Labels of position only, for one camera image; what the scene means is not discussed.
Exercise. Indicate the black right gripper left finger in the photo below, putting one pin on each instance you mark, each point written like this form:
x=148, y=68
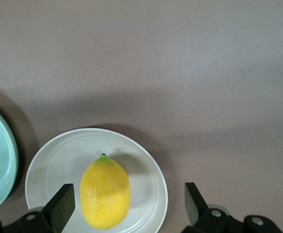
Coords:
x=58, y=206

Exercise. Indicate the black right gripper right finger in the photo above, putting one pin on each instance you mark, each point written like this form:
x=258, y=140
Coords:
x=197, y=208

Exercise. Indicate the yellow lemon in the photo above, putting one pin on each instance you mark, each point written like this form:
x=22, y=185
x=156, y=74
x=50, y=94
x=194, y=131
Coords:
x=104, y=194

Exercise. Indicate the beige plate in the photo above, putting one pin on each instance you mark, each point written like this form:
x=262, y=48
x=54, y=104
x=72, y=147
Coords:
x=56, y=165

